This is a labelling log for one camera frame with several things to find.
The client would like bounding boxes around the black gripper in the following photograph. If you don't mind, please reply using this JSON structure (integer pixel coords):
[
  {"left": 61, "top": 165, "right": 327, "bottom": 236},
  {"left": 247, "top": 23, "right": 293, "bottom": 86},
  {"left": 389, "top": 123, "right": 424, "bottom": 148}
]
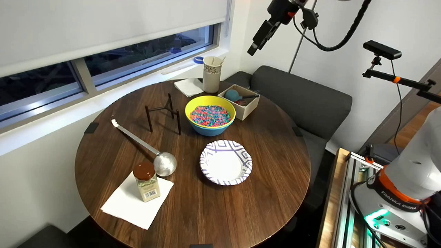
[{"left": 248, "top": 0, "right": 307, "bottom": 56}]

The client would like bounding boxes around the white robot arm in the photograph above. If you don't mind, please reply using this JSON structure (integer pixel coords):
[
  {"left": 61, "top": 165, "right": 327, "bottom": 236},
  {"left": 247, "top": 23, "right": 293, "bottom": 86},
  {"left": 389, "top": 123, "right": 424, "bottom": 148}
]
[{"left": 247, "top": 0, "right": 441, "bottom": 248}]

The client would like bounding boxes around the light wooden box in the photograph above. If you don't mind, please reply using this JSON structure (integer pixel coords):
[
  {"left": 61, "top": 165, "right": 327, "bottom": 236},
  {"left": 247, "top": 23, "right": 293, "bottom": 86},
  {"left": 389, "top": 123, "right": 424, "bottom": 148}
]
[{"left": 219, "top": 84, "right": 260, "bottom": 121}]

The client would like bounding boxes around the silver metal ladle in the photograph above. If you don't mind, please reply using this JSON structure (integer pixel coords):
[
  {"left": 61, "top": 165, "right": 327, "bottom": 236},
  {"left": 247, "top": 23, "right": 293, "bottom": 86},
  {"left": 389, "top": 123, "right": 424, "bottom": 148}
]
[{"left": 110, "top": 118, "right": 178, "bottom": 177}]

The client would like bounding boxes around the blue tape roll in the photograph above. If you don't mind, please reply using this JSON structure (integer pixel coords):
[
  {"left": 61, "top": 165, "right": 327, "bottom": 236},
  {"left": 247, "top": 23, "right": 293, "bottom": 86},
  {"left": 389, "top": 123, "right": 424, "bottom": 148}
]
[{"left": 193, "top": 56, "right": 204, "bottom": 63}]

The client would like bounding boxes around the dark grey bench sofa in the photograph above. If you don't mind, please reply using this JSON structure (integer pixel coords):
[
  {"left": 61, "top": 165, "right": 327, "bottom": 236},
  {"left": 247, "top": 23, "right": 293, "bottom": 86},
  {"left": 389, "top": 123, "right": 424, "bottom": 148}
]
[{"left": 226, "top": 66, "right": 353, "bottom": 208}]

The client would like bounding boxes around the white napkin near mug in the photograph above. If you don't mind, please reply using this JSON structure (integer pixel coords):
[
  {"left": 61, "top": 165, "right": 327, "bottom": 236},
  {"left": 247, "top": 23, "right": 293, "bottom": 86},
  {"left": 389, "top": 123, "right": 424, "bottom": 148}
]
[{"left": 174, "top": 78, "right": 203, "bottom": 96}]

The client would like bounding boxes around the blue and yellow bowl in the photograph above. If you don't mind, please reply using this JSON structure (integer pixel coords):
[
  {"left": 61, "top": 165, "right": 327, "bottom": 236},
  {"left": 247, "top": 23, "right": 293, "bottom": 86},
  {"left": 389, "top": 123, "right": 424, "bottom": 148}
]
[{"left": 185, "top": 95, "right": 236, "bottom": 136}]

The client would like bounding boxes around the patterned paper plate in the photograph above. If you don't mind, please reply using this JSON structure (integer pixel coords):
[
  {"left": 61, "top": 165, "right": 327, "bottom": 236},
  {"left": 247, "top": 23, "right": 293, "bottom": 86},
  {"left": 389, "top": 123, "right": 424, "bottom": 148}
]
[{"left": 200, "top": 139, "right": 252, "bottom": 185}]

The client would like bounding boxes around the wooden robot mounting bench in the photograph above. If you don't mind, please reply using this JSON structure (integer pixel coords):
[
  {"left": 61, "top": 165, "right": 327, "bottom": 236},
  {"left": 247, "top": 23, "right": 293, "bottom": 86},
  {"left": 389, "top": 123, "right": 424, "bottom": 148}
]
[{"left": 317, "top": 146, "right": 384, "bottom": 248}]

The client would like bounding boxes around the round dark wooden table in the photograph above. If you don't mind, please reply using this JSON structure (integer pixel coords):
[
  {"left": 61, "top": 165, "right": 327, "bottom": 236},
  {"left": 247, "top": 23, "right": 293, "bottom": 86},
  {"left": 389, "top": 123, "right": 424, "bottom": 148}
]
[{"left": 74, "top": 81, "right": 311, "bottom": 248}]

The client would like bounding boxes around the small brown-lidded jar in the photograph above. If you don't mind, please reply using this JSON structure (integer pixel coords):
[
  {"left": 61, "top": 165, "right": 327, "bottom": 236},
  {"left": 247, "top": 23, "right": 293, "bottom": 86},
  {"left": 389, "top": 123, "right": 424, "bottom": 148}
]
[{"left": 132, "top": 162, "right": 160, "bottom": 202}]

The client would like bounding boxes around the white paper napkin under jar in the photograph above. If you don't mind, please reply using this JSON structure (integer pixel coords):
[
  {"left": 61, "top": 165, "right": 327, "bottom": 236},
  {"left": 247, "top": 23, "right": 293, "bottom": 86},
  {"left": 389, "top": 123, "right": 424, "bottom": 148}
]
[{"left": 101, "top": 173, "right": 174, "bottom": 230}]

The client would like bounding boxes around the white roller window blind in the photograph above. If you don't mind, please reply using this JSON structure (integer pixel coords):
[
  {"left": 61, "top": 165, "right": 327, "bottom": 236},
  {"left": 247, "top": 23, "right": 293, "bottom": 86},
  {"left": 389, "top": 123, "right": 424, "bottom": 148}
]
[{"left": 0, "top": 0, "right": 230, "bottom": 77}]

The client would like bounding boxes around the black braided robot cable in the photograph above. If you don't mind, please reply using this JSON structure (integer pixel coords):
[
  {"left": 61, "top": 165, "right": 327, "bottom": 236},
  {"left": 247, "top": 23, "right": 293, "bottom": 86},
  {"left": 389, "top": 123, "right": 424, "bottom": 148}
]
[{"left": 292, "top": 0, "right": 372, "bottom": 52}]

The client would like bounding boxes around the black camera on stand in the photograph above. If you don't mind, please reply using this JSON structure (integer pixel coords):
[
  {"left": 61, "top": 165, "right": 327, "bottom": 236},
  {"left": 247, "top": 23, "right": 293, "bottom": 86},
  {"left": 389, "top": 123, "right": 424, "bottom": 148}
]
[{"left": 362, "top": 39, "right": 441, "bottom": 103}]

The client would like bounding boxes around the black wire stand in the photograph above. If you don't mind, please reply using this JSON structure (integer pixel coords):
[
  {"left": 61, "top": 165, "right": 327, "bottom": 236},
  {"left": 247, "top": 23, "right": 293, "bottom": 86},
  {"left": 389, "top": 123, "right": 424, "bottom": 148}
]
[{"left": 145, "top": 95, "right": 182, "bottom": 135}]

